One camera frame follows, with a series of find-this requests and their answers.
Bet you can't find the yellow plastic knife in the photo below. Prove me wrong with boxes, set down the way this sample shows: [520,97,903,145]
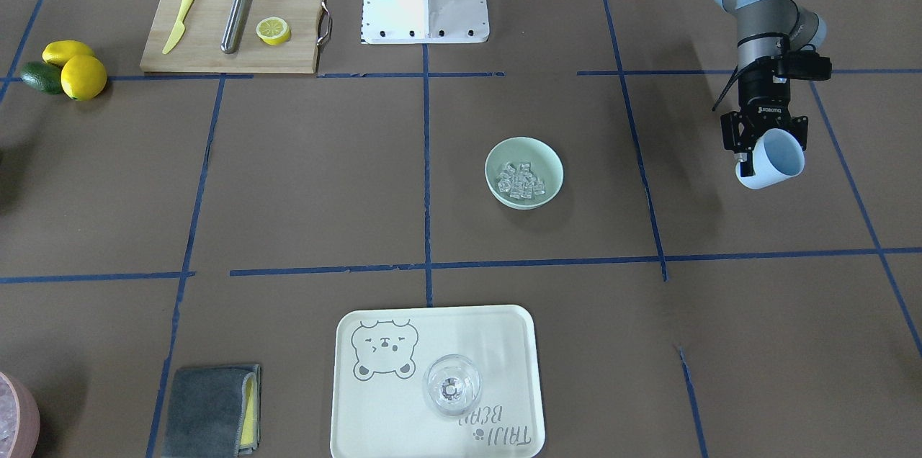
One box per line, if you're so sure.
[161,0,194,55]

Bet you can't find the ice cubes in bowl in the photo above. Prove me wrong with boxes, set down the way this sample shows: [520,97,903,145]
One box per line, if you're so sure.
[495,161,549,201]

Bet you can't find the cream serving tray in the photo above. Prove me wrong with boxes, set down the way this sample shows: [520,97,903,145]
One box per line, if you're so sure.
[330,305,546,457]

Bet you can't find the half lemon slice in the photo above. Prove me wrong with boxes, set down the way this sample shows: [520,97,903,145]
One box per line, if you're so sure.
[256,17,291,47]

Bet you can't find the light blue plastic cup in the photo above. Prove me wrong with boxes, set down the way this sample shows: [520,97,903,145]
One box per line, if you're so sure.
[735,129,805,190]

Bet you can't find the wooden cutting board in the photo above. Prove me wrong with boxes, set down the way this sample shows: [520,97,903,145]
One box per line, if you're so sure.
[140,0,328,75]

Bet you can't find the pink bowl with ice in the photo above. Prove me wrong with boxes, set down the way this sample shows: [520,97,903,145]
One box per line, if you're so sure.
[1,372,40,457]

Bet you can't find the green ceramic bowl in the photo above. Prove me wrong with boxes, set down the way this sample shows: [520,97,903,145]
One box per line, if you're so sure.
[483,137,565,210]

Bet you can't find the green avocado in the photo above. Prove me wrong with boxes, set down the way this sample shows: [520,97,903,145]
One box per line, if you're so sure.
[19,61,65,96]

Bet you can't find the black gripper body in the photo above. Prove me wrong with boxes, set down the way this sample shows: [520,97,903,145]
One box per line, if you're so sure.
[722,55,809,153]

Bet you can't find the yellow lemon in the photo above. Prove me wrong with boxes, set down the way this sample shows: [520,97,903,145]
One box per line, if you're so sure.
[42,39,95,68]
[61,55,108,101]

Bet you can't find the steel muddler black cap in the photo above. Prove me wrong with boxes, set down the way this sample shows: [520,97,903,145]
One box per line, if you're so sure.
[220,0,251,54]

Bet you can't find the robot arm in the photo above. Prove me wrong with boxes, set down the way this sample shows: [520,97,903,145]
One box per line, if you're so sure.
[713,0,832,190]

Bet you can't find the clear glass on tray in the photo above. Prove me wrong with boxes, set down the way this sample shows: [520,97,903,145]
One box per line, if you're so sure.
[424,355,482,418]

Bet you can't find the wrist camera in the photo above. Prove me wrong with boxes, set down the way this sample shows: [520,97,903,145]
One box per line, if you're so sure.
[774,49,833,81]

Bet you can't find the grey folded cloth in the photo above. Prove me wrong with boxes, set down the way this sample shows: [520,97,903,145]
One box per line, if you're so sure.
[161,363,262,457]

